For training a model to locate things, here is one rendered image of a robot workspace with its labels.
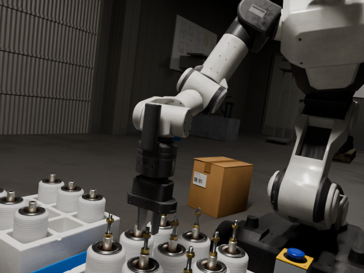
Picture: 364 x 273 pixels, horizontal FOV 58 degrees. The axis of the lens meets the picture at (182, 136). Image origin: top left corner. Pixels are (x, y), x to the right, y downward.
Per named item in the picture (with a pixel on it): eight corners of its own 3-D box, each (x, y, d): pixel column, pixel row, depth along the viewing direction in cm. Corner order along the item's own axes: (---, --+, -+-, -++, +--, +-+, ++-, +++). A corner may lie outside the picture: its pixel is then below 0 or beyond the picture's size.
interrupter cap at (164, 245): (183, 260, 82) (183, 257, 82) (154, 253, 84) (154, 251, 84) (188, 247, 90) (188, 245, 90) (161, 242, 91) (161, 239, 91)
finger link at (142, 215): (145, 227, 78) (149, 202, 77) (138, 231, 75) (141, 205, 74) (140, 225, 79) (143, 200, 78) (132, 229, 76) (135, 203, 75)
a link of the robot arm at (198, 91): (156, 111, 84) (181, 98, 102) (189, 133, 83) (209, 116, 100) (174, 75, 80) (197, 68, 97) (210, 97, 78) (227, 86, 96)
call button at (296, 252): (288, 253, 80) (290, 245, 80) (305, 259, 78) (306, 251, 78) (284, 259, 76) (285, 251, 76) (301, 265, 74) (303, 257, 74)
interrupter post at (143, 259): (140, 270, 75) (141, 256, 75) (136, 264, 77) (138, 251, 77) (149, 268, 76) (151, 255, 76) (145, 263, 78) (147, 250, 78)
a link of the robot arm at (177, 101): (130, 132, 73) (156, 118, 85) (168, 139, 70) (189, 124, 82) (131, 103, 71) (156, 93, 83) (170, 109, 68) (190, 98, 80)
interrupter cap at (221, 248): (251, 256, 90) (251, 254, 89) (230, 261, 85) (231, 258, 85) (232, 244, 96) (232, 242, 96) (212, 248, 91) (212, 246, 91)
